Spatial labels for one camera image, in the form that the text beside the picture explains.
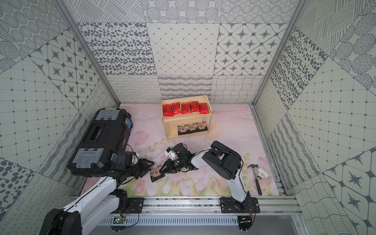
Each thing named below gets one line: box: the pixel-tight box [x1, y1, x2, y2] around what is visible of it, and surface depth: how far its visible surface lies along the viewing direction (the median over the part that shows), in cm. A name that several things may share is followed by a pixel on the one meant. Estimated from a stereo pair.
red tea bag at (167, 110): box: [162, 103, 173, 117], surface depth 88 cm
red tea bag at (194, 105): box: [189, 100, 201, 113], surface depth 90 cm
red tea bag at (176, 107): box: [171, 101, 182, 116], surface depth 88 cm
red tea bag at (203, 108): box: [198, 102, 210, 115], surface depth 88 cm
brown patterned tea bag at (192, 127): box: [188, 123, 196, 132], surface depth 106 cm
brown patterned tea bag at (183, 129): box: [180, 124, 187, 133], surface depth 104 cm
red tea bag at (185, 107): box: [181, 101, 191, 115], surface depth 90 cm
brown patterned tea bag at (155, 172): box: [149, 166, 162, 178], surface depth 86 cm
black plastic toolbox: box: [67, 107, 134, 178], surface depth 81 cm
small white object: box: [256, 167, 269, 180], surface depth 84 cm
